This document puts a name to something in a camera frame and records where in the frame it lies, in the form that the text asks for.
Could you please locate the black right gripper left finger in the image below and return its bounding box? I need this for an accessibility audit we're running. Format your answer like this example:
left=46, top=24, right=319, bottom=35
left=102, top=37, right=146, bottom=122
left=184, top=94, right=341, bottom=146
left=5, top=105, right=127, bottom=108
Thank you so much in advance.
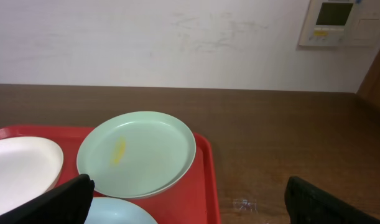
left=0, top=174, right=95, bottom=224

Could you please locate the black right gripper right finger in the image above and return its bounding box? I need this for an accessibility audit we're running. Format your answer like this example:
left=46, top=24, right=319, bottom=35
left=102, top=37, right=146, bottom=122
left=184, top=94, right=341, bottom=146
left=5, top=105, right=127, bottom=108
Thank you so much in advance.
left=284, top=176, right=380, bottom=224

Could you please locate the light blue plate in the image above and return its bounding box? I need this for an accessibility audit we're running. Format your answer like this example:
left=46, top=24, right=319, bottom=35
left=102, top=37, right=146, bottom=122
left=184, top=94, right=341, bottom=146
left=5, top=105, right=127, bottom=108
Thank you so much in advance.
left=85, top=197, right=157, bottom=224

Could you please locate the white plate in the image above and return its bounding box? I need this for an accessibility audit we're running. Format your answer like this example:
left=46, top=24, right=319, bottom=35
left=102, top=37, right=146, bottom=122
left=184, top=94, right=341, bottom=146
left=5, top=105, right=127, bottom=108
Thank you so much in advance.
left=0, top=136, right=64, bottom=215

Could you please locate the red plastic tray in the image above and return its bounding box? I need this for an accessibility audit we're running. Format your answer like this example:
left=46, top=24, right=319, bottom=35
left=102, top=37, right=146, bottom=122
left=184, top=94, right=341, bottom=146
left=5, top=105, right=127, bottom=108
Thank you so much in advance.
left=0, top=125, right=221, bottom=223

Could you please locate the green plate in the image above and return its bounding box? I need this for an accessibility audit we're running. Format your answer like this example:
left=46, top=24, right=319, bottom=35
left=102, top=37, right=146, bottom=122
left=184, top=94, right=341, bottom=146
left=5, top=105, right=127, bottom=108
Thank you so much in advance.
left=76, top=111, right=197, bottom=198

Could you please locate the white wall control panel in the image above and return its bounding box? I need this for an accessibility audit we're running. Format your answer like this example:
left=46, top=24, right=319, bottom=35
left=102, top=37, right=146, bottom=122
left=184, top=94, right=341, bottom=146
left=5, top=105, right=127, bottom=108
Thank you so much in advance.
left=299, top=0, right=380, bottom=47

